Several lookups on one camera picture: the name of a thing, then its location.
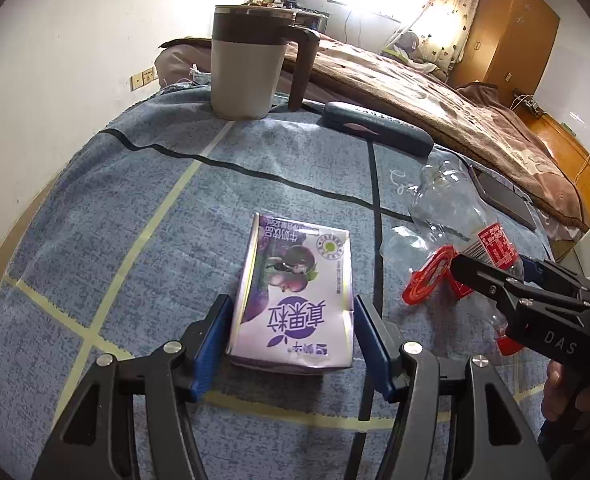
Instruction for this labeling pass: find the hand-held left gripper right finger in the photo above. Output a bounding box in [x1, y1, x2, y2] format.
[354, 294, 543, 480]

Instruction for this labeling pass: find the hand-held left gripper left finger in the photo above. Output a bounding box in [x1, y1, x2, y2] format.
[32, 294, 233, 480]

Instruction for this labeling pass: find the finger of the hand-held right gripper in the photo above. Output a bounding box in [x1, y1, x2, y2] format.
[450, 254, 590, 321]
[520, 255, 590, 293]

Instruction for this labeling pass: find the crushed clear plastic bottle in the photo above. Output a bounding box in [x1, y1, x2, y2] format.
[380, 160, 526, 357]

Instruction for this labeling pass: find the purple milk carton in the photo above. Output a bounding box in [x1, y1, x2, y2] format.
[225, 212, 356, 376]

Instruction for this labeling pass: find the person's right hand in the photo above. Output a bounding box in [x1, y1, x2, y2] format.
[542, 360, 590, 426]

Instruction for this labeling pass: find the white cabinet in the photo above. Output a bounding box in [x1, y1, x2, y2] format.
[572, 222, 590, 273]

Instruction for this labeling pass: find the dark smartphone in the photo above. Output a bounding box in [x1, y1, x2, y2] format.
[467, 164, 540, 232]

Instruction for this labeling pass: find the wooden bed footboard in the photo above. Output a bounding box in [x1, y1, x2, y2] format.
[517, 105, 590, 186]

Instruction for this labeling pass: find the blue patterned tablecloth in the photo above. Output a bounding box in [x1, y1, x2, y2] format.
[0, 82, 556, 480]

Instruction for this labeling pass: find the dark blue glasses case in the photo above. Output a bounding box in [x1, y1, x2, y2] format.
[320, 101, 434, 157]

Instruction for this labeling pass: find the brown patterned blanket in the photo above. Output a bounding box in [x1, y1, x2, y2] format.
[155, 35, 590, 233]

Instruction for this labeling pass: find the wooden wardrobe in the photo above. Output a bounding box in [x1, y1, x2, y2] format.
[447, 0, 560, 98]

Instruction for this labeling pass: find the grey plush toy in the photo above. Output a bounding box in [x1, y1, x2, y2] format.
[397, 30, 422, 56]

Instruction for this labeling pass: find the patterned curtain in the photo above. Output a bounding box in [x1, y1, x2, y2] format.
[382, 0, 483, 68]

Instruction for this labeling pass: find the beige and brown mug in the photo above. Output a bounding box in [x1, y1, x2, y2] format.
[210, 4, 322, 121]

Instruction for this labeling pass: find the cluttered desk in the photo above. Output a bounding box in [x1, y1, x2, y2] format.
[247, 0, 330, 33]

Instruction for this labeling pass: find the black charger with cables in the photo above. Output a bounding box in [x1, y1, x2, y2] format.
[512, 89, 543, 116]

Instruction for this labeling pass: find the wall socket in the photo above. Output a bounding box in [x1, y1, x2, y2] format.
[129, 66, 156, 92]

